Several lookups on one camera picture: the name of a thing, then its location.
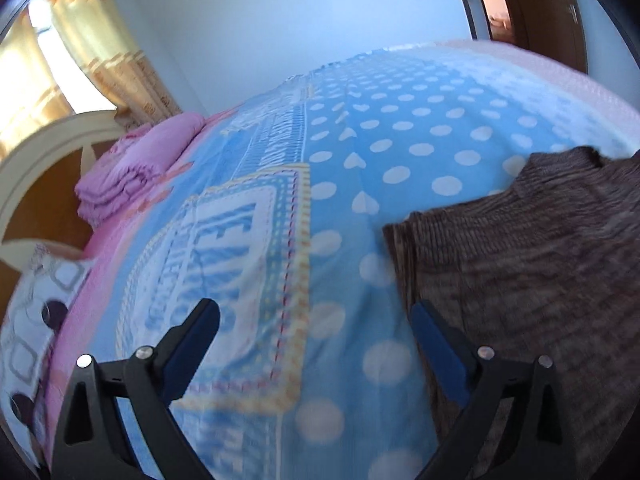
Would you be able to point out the brown door frame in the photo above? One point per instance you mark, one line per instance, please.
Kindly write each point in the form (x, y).
(472, 0)

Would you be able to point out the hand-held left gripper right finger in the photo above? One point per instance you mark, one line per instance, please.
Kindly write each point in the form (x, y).
(440, 355)

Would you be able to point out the white patterned pillow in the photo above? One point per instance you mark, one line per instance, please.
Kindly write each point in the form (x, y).
(35, 300)

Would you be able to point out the brown knitted sweater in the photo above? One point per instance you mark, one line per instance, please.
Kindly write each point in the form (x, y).
(525, 270)

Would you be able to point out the bed with patterned bedspread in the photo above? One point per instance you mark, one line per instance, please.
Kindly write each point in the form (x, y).
(300, 185)

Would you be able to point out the cream wooden headboard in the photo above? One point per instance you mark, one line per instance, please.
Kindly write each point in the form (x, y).
(45, 140)

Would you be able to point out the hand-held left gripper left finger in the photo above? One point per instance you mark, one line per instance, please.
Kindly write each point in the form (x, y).
(192, 350)

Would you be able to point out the folded pink blanket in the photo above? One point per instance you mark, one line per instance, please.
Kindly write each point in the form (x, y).
(140, 160)

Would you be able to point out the brown wooden door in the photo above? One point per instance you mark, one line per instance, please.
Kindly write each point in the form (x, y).
(545, 10)

